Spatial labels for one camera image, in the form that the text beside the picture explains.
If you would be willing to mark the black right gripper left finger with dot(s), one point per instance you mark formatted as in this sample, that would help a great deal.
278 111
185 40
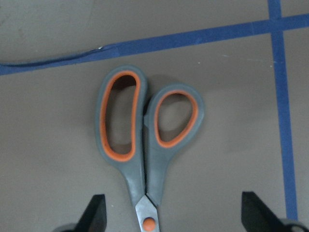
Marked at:
94 218

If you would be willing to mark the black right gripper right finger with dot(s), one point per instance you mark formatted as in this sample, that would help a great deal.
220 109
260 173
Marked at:
256 216

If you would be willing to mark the grey orange scissors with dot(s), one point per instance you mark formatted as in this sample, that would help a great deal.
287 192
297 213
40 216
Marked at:
145 165

